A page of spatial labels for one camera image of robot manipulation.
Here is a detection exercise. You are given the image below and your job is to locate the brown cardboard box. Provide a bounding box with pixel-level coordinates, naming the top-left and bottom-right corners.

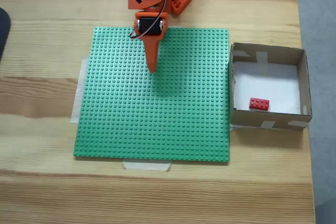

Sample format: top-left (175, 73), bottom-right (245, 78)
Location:
top-left (229, 42), bottom-right (313, 131)

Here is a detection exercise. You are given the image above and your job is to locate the wide masking tape strip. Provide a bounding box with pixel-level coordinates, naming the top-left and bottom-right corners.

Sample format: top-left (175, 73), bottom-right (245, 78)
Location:
top-left (70, 57), bottom-right (90, 124)

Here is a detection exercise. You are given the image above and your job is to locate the green lego baseplate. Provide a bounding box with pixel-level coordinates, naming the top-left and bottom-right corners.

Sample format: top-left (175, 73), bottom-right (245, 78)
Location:
top-left (73, 26), bottom-right (231, 166)

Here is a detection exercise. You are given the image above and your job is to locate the black rounded object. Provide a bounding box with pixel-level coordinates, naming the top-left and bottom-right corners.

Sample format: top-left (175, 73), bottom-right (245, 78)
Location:
top-left (0, 7), bottom-right (12, 61)

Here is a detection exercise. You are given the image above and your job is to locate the white paper sheet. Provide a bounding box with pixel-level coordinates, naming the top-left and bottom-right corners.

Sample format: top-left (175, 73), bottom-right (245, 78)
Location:
top-left (233, 61), bottom-right (302, 115)

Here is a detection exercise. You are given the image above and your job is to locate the red lego block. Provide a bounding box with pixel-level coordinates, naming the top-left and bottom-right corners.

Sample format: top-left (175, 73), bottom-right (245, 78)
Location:
top-left (248, 97), bottom-right (270, 112)

